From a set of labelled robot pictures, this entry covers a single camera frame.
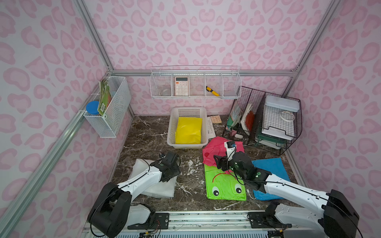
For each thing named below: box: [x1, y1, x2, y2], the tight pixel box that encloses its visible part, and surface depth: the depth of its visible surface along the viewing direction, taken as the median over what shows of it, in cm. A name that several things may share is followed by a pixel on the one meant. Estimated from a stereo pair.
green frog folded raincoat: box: [204, 164, 247, 201], surface depth 83 cm
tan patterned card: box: [210, 115, 222, 124], surface depth 119 cm
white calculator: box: [174, 76, 190, 97], surface depth 95 cm
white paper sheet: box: [206, 116, 216, 139], surface depth 112 cm
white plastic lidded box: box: [261, 95, 300, 141], surface depth 92 cm
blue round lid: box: [85, 100, 100, 116], surface depth 67 cm
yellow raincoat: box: [175, 117, 203, 145], surface depth 108 cm
